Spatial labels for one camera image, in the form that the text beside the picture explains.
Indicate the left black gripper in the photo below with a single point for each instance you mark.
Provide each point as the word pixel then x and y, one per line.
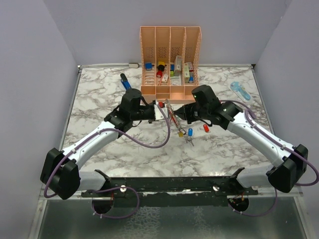
pixel 152 104

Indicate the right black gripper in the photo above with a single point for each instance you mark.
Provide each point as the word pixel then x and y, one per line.
pixel 185 112

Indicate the red handled key organizer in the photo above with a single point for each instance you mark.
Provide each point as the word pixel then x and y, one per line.
pixel 173 117

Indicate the red key tag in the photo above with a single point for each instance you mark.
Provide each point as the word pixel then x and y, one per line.
pixel 206 128

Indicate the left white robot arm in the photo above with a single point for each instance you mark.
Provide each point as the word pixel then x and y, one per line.
pixel 61 171

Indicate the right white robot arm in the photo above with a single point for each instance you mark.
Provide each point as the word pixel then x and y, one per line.
pixel 287 162

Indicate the silver keys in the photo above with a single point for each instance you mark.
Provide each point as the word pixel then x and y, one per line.
pixel 188 139

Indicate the blue key tag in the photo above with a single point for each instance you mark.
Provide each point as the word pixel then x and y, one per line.
pixel 190 132

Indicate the blue glue stick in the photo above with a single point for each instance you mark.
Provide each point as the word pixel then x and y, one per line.
pixel 191 80

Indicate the blue stapler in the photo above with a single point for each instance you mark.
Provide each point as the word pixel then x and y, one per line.
pixel 125 81

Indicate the pink pencil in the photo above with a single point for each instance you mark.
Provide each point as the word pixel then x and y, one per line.
pixel 163 79

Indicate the blue stamp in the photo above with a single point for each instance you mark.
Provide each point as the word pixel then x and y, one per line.
pixel 149 66

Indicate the white red box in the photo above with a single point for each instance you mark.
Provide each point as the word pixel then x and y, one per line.
pixel 188 71

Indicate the red black stamp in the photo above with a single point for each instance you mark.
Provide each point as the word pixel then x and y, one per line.
pixel 160 70

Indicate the green white box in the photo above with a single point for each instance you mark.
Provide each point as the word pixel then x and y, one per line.
pixel 177 65

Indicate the peach plastic desk organizer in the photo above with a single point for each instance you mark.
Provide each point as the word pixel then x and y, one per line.
pixel 170 57

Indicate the blue white blister pack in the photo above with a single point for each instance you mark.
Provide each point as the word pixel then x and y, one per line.
pixel 240 91

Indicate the white wall plug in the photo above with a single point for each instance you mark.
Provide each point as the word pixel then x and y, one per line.
pixel 133 65

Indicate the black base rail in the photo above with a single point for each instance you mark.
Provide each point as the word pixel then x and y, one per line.
pixel 182 191

